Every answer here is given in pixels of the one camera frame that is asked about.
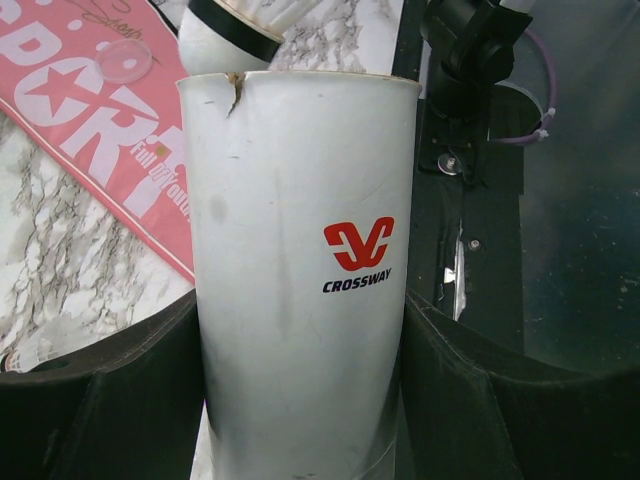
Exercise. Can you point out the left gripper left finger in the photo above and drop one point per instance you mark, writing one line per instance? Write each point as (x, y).
(126, 407)

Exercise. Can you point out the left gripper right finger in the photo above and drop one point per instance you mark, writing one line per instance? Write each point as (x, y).
(476, 410)

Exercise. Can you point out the white shuttlecock tube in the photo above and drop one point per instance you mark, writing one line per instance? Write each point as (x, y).
(300, 188)

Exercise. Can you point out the clear plastic tube lid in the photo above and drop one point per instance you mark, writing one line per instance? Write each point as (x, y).
(124, 61)

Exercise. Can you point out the white shuttlecock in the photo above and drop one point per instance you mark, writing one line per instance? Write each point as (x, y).
(19, 361)
(235, 36)

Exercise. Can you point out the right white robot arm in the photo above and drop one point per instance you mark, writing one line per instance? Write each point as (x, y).
(472, 49)

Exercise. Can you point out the pink racket bag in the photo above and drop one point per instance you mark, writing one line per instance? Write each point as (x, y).
(123, 142)

